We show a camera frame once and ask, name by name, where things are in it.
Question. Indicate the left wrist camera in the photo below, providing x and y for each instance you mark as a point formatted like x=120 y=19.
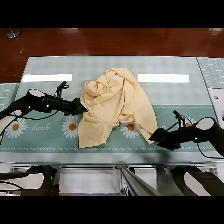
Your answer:
x=61 y=87

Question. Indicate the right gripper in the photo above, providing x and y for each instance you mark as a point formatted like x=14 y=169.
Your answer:
x=166 y=138

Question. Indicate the silver frame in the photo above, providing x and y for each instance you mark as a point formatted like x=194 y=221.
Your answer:
x=140 y=186

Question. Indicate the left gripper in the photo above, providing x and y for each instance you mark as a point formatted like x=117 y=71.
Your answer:
x=74 y=106

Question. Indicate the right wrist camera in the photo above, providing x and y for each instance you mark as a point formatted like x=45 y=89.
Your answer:
x=179 y=119

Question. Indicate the pale yellow shirt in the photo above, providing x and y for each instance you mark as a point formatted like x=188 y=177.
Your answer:
x=110 y=100

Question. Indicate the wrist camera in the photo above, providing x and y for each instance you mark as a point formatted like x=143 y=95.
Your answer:
x=61 y=87
x=179 y=119

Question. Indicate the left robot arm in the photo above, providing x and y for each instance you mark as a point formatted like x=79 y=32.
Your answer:
x=23 y=104

